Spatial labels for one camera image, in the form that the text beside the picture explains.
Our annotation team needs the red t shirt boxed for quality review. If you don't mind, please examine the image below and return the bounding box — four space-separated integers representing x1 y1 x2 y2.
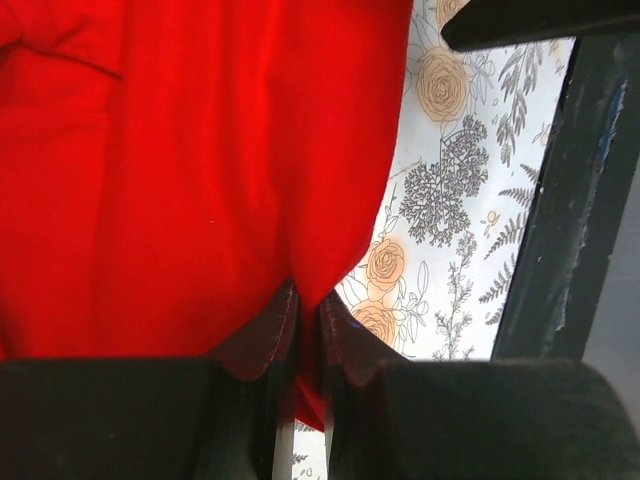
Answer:
1 1 412 429

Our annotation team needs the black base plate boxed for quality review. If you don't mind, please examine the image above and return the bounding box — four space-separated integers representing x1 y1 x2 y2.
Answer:
492 34 639 359

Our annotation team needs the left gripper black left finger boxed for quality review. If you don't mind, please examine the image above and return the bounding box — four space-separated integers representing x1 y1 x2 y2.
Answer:
1 283 299 479

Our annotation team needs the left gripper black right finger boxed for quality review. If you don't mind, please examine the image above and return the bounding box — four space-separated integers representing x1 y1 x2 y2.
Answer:
318 294 639 479

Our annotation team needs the floral table mat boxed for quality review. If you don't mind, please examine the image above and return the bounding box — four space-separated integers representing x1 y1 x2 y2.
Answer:
289 0 581 480

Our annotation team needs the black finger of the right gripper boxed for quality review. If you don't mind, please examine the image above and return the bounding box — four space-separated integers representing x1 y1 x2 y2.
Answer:
441 0 639 52

